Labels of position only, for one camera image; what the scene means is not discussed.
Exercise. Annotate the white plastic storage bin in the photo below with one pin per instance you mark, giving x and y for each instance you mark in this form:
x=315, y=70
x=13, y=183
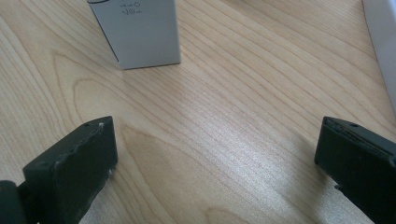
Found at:
x=384, y=37

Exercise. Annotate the grey white carton box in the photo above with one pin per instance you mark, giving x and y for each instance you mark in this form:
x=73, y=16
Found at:
x=143, y=37

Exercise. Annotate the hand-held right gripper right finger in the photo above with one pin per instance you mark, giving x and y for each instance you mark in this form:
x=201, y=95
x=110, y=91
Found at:
x=361, y=161

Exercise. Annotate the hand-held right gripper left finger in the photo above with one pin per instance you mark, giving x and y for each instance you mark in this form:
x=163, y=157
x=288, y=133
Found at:
x=77, y=161

